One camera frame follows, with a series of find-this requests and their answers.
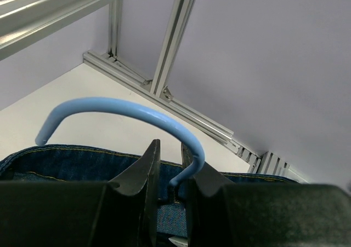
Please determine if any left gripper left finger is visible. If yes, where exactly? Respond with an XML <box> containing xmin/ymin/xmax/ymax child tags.
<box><xmin>1</xmin><ymin>140</ymin><xmax>160</xmax><ymax>246</ymax></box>

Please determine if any aluminium hanging rail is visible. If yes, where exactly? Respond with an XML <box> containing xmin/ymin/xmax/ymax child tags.
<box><xmin>1</xmin><ymin>0</ymin><xmax>113</xmax><ymax>60</ymax></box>

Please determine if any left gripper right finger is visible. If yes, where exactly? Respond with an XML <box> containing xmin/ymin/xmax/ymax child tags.
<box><xmin>180</xmin><ymin>142</ymin><xmax>351</xmax><ymax>247</ymax></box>

